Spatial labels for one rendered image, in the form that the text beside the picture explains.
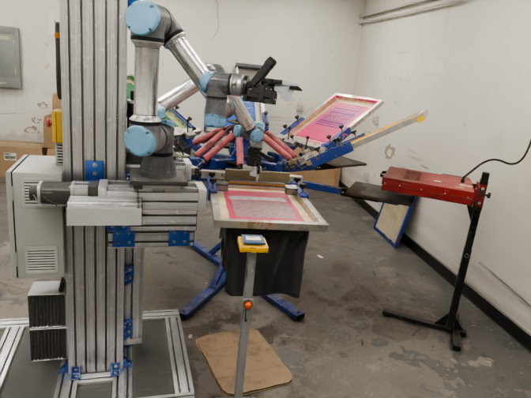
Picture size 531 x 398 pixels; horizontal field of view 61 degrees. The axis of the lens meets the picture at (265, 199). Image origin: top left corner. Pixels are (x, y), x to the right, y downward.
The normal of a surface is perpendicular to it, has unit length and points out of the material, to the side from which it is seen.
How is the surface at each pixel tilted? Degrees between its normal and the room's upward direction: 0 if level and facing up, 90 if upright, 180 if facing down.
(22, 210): 90
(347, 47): 90
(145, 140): 98
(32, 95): 90
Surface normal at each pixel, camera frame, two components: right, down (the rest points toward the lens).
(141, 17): -0.15, 0.13
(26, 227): 0.27, 0.29
